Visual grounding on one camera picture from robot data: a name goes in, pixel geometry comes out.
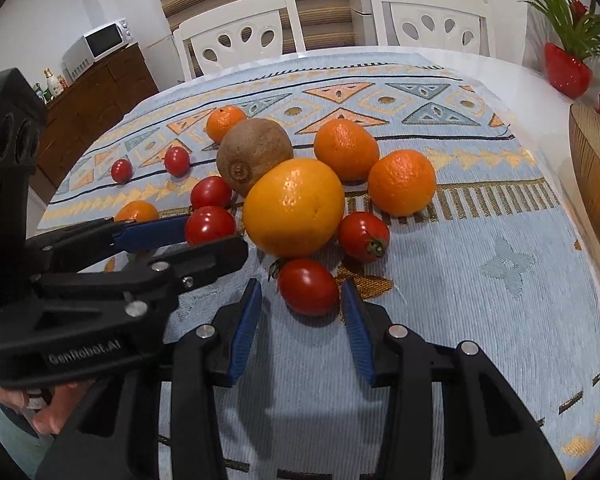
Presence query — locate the red potted green plant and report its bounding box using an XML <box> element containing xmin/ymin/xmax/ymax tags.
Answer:
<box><xmin>524</xmin><ymin>0</ymin><xmax>600</xmax><ymax>100</ymax></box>

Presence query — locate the person left hand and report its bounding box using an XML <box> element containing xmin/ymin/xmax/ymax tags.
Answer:
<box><xmin>0</xmin><ymin>379</ymin><xmax>94</xmax><ymax>434</ymax></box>

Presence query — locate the mandarin grasped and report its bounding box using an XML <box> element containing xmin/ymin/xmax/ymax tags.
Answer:
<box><xmin>114</xmin><ymin>200</ymin><xmax>160</xmax><ymax>222</ymax></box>

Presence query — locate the cherry tomato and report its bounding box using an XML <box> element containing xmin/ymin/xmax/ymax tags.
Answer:
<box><xmin>189</xmin><ymin>176</ymin><xmax>233</xmax><ymax>209</ymax></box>
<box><xmin>163</xmin><ymin>146</ymin><xmax>190</xmax><ymax>178</ymax></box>
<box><xmin>110</xmin><ymin>158</ymin><xmax>133</xmax><ymax>184</ymax></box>
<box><xmin>185</xmin><ymin>206</ymin><xmax>236</xmax><ymax>246</ymax></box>
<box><xmin>268</xmin><ymin>258</ymin><xmax>339</xmax><ymax>318</ymax></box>
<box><xmin>337</xmin><ymin>211</ymin><xmax>390</xmax><ymax>263</ymax></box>

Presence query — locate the large yellow orange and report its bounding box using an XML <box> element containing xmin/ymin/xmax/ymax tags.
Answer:
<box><xmin>242</xmin><ymin>158</ymin><xmax>344</xmax><ymax>258</ymax></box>

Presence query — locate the white microwave oven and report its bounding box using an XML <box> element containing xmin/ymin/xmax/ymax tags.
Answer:
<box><xmin>62</xmin><ymin>18</ymin><xmax>134</xmax><ymax>81</ymax></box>

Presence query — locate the white chair left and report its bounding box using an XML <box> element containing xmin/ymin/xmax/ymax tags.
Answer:
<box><xmin>173</xmin><ymin>0</ymin><xmax>306</xmax><ymax>81</ymax></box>

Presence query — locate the cherry tomato below kiwi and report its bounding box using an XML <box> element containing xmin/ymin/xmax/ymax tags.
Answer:
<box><xmin>185</xmin><ymin>206</ymin><xmax>236</xmax><ymax>246</ymax></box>

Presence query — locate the white bottle on sideboard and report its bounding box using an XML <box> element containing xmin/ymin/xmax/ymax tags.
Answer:
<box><xmin>44</xmin><ymin>68</ymin><xmax>64</xmax><ymax>99</ymax></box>

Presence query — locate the white chair right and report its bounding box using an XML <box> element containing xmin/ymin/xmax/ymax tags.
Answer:
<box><xmin>370</xmin><ymin>0</ymin><xmax>496</xmax><ymax>58</ymax></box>

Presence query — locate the white chair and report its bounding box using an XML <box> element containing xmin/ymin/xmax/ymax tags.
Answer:
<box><xmin>173</xmin><ymin>0</ymin><xmax>306</xmax><ymax>81</ymax></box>
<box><xmin>370</xmin><ymin>0</ymin><xmax>496</xmax><ymax>58</ymax></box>

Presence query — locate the cherry tomato beside kiwi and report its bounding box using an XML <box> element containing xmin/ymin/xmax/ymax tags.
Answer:
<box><xmin>189</xmin><ymin>176</ymin><xmax>233</xmax><ymax>209</ymax></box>

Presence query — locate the small far mandarin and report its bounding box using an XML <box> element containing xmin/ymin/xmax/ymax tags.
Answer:
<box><xmin>206</xmin><ymin>105</ymin><xmax>247</xmax><ymax>145</ymax></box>

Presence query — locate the brown kiwi fruit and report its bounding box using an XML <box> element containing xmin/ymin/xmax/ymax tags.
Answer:
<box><xmin>216</xmin><ymin>118</ymin><xmax>294</xmax><ymax>197</ymax></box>

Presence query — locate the dark wooden sideboard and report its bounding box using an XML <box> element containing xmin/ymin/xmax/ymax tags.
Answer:
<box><xmin>30</xmin><ymin>44</ymin><xmax>158</xmax><ymax>203</ymax></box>

